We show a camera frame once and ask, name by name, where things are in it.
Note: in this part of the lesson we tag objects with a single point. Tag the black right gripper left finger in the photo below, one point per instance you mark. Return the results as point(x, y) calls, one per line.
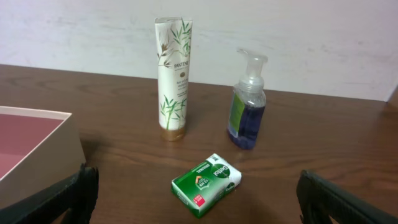
point(74, 197)

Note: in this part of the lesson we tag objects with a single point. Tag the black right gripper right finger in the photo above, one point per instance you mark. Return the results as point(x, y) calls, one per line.
point(322, 201)

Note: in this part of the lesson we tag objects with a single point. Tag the white box with pink interior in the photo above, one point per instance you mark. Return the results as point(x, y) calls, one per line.
point(38, 149)

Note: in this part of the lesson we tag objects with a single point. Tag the blue foaming soap pump bottle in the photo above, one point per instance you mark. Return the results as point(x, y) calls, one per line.
point(248, 102)

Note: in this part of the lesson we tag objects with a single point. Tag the green Dettol soap box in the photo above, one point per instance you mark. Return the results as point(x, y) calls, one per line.
point(205, 184)

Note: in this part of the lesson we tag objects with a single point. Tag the white Pantene bamboo tube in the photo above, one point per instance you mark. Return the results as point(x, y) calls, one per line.
point(173, 39)

